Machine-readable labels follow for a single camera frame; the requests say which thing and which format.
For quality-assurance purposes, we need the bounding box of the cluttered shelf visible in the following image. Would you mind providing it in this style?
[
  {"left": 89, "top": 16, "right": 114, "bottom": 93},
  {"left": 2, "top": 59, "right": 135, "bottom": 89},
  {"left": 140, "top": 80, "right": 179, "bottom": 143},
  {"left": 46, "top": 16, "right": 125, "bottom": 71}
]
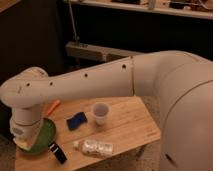
[{"left": 63, "top": 0, "right": 213, "bottom": 20}]

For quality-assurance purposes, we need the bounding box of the white paper cup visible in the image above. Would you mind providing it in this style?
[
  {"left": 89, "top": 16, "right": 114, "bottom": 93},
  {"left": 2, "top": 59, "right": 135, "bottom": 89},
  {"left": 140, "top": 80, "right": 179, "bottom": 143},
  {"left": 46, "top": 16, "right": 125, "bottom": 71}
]
[{"left": 91, "top": 102, "right": 110, "bottom": 125}]

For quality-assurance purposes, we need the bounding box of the clear plastic bottle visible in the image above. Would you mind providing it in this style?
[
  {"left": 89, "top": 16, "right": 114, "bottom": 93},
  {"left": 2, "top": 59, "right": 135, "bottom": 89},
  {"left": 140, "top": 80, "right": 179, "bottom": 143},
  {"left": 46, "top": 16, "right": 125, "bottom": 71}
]
[{"left": 73, "top": 139, "right": 114, "bottom": 157}]

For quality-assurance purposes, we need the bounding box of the orange carrot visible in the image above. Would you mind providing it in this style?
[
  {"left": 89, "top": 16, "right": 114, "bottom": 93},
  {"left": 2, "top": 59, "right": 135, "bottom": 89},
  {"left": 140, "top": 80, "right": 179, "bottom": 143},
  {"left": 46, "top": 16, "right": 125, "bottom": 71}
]
[{"left": 45, "top": 100, "right": 61, "bottom": 116}]

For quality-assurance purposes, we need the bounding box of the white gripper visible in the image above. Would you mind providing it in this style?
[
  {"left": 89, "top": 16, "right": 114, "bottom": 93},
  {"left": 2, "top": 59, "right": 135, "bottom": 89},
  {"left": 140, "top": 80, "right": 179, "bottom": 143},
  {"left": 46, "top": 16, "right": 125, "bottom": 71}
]
[{"left": 10, "top": 119, "right": 48, "bottom": 150}]

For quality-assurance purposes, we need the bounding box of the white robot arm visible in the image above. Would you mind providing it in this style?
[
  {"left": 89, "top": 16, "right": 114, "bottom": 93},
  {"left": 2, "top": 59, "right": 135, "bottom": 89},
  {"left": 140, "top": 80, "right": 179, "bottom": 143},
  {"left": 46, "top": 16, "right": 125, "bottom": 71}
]
[{"left": 0, "top": 51, "right": 213, "bottom": 171}]

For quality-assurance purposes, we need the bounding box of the green plate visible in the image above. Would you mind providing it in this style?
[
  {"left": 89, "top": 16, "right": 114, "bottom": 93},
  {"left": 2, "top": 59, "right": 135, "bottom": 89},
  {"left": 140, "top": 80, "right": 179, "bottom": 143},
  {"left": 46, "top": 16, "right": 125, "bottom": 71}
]
[{"left": 25, "top": 118, "right": 56, "bottom": 155}]

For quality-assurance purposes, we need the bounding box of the wooden table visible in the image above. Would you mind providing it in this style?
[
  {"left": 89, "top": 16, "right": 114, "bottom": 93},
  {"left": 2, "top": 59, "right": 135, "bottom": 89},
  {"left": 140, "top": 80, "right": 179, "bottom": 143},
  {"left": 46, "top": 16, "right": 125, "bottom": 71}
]
[{"left": 15, "top": 97, "right": 160, "bottom": 171}]

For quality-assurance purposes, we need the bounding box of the metal pole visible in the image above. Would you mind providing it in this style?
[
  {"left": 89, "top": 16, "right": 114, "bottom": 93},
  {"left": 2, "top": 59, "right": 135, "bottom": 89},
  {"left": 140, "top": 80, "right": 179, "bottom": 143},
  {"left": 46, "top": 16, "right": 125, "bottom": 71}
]
[{"left": 68, "top": 0, "right": 79, "bottom": 44}]

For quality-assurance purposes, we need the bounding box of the blue sponge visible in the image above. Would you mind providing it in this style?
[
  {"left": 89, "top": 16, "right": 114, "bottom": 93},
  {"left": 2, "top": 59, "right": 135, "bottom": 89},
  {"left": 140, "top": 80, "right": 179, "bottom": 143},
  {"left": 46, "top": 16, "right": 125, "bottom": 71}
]
[{"left": 67, "top": 112, "right": 87, "bottom": 130}]

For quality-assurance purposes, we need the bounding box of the grey metal beam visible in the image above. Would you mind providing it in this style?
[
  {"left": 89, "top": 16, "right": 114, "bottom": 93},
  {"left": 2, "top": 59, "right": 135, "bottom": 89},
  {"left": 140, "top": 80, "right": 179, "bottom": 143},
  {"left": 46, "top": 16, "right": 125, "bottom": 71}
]
[{"left": 66, "top": 42, "right": 139, "bottom": 62}]

